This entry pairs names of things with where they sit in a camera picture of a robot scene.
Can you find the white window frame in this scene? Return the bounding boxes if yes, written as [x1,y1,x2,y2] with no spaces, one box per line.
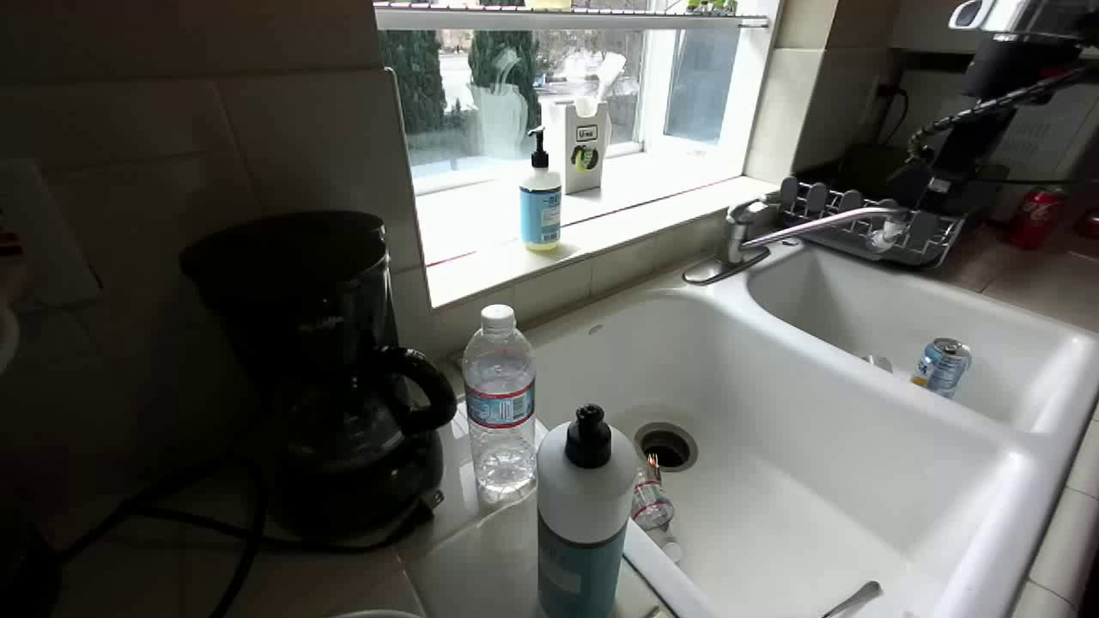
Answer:
[372,0,781,311]

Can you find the blue label pump soap bottle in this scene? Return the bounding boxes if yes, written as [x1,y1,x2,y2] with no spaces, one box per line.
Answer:
[513,127,567,258]

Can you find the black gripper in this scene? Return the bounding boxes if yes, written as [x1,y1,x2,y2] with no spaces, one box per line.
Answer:
[887,32,1040,217]

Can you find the blue soda can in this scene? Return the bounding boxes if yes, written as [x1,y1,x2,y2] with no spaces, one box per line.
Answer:
[911,332,976,400]

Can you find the metal utensil handle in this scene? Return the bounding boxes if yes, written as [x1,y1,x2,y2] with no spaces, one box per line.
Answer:
[819,576,887,618]

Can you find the black power cable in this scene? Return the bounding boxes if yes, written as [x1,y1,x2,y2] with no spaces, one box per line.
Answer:
[56,449,438,618]

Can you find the white double basin sink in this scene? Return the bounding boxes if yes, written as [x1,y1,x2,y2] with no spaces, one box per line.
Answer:
[450,238,1099,618]

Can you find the red object on counter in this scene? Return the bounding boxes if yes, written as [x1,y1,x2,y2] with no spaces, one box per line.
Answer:
[1006,186,1071,255]

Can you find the white carton with green print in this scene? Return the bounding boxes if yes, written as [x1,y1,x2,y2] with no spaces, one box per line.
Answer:
[557,95,611,198]

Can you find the metal sink drain strainer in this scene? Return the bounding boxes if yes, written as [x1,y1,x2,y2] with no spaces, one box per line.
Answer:
[631,420,701,472]

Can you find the chrome sink faucet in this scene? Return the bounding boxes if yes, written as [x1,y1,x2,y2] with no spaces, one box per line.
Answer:
[681,195,906,289]

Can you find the black drip coffee maker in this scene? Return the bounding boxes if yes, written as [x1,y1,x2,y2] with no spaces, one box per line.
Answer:
[177,206,460,542]

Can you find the grey dish drying rack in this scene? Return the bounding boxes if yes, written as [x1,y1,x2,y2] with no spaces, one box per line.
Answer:
[763,138,971,274]

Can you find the clear plastic water bottle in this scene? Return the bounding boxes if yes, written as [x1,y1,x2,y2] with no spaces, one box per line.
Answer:
[460,298,541,508]

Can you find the white teal dish soap bottle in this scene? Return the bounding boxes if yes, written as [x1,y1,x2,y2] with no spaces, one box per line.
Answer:
[531,400,645,618]

